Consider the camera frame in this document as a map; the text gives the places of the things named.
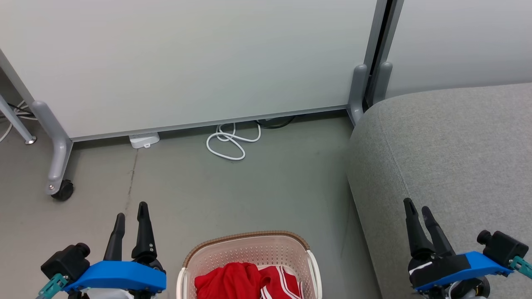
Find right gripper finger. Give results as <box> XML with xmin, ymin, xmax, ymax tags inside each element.
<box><xmin>403</xmin><ymin>198</ymin><xmax>435</xmax><ymax>258</ymax></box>
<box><xmin>421</xmin><ymin>206</ymin><xmax>456</xmax><ymax>257</ymax></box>

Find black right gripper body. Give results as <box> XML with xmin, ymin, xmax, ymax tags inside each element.
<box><xmin>408</xmin><ymin>254</ymin><xmax>472</xmax><ymax>288</ymax></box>

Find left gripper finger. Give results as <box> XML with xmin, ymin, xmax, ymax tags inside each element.
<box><xmin>131</xmin><ymin>202</ymin><xmax>158</xmax><ymax>261</ymax></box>
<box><xmin>103</xmin><ymin>213</ymin><xmax>126</xmax><ymax>262</ymax></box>

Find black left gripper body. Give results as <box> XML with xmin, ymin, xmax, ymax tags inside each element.
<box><xmin>134</xmin><ymin>258</ymin><xmax>166</xmax><ymax>274</ymax></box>

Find red garment with white cuffs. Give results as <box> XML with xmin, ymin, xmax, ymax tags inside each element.
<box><xmin>195</xmin><ymin>262</ymin><xmax>266</xmax><ymax>299</ymax></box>

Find red white striped garment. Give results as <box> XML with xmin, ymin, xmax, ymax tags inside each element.
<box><xmin>259</xmin><ymin>266</ymin><xmax>304</xmax><ymax>299</ymax></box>

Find grey fabric sofa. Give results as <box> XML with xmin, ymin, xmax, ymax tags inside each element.
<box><xmin>347</xmin><ymin>83</ymin><xmax>532</xmax><ymax>299</ymax></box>

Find white power adapter box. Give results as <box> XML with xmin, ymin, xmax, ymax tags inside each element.
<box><xmin>129</xmin><ymin>132</ymin><xmax>160</xmax><ymax>149</ymax></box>

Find white plastic laundry basket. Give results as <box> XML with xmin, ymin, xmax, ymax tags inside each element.
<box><xmin>177</xmin><ymin>231</ymin><xmax>323</xmax><ymax>299</ymax></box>

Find grey partition foot with caster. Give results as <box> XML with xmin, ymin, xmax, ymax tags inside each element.
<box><xmin>31</xmin><ymin>100</ymin><xmax>74</xmax><ymax>202</ymax></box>

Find grey metal stand leg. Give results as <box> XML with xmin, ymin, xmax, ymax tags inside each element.
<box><xmin>0</xmin><ymin>93</ymin><xmax>37</xmax><ymax>145</ymax></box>

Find wide white partition panel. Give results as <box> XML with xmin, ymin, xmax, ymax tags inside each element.
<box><xmin>0</xmin><ymin>0</ymin><xmax>389</xmax><ymax>142</ymax></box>

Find blue left camera bracket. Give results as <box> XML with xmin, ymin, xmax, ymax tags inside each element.
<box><xmin>62</xmin><ymin>261</ymin><xmax>167</xmax><ymax>294</ymax></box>

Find coiled white cable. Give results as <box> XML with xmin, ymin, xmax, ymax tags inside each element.
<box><xmin>206</xmin><ymin>123</ymin><xmax>262</xmax><ymax>161</ymax></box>

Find thin white cable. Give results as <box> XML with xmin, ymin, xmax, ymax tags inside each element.
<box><xmin>0</xmin><ymin>102</ymin><xmax>38</xmax><ymax>142</ymax></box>

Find thin black cable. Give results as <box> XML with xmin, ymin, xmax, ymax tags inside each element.
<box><xmin>6</xmin><ymin>103</ymin><xmax>34</xmax><ymax>116</ymax></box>

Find black floor cable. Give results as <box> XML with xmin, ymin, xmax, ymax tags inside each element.
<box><xmin>256</xmin><ymin>116</ymin><xmax>296</xmax><ymax>129</ymax></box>

